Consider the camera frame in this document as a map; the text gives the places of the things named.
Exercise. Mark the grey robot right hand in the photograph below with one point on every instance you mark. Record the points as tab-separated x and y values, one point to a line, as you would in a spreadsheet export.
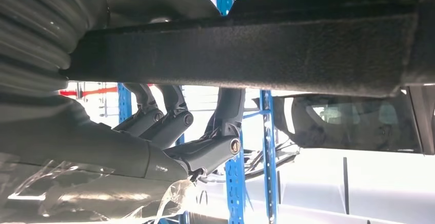
85	147

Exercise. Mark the blue metal shelf rack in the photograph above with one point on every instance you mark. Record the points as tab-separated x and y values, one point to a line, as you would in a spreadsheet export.
234	181

